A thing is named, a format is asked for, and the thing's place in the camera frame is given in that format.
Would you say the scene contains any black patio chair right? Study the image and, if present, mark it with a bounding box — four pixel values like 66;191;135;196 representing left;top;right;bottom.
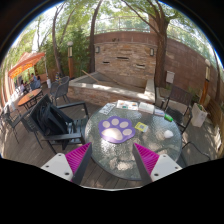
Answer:
160;86;192;133

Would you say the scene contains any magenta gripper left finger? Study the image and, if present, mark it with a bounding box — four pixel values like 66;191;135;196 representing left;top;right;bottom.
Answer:
42;143;92;185

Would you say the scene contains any seated person in background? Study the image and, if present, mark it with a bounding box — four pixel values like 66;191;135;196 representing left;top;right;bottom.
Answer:
30;74;41;90

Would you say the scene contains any wooden lamp post left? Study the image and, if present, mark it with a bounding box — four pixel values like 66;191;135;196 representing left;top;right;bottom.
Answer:
67;41;74;79

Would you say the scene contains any stone fountain wall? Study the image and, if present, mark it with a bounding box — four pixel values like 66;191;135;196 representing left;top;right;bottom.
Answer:
95;42;157;87

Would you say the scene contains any purple paw-shaped mouse pad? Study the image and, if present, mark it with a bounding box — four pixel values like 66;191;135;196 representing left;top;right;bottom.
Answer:
98;116;135;144

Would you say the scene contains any black patio chair left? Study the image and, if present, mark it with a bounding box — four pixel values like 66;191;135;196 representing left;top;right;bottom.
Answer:
28;94;89;152

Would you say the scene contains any black patio chair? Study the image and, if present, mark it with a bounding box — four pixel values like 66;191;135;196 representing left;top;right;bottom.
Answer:
28;94;89;152
160;86;192;133

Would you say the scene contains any grey patio chair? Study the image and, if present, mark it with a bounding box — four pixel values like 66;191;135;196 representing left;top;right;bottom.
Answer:
50;76;70;103

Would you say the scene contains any round glass patio table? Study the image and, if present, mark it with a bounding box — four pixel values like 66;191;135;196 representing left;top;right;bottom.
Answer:
85;107;182;181

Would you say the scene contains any grey printed pamphlet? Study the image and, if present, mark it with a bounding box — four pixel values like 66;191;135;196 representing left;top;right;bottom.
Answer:
99;103;115;115

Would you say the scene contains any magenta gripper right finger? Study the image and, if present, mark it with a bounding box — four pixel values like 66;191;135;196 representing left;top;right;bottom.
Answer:
132;143;182;185

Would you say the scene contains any round wooden table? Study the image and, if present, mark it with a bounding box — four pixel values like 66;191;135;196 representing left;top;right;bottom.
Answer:
18;89;43;110

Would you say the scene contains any colourful picture book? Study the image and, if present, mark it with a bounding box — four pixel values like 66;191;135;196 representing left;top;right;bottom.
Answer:
117;100;138;110

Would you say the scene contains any white trash bin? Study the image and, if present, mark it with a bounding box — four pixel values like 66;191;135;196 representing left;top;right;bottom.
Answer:
191;103;207;127

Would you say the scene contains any wooden lamp post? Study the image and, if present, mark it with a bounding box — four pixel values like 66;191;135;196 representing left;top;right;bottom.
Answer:
67;41;74;79
199;59;211;105

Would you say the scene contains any wooden lamp post right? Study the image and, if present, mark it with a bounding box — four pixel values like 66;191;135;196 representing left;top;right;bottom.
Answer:
199;59;211;105

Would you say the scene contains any white book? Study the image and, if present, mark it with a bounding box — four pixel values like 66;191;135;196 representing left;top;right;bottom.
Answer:
138;102;154;114

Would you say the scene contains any small card on table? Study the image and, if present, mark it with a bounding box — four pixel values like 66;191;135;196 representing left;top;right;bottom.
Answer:
154;109;165;117

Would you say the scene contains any orange awning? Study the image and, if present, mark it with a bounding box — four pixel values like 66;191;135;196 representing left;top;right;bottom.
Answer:
8;52;45;79

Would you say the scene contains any black backpack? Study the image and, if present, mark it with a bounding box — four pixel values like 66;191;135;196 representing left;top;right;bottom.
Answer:
37;104;73;136

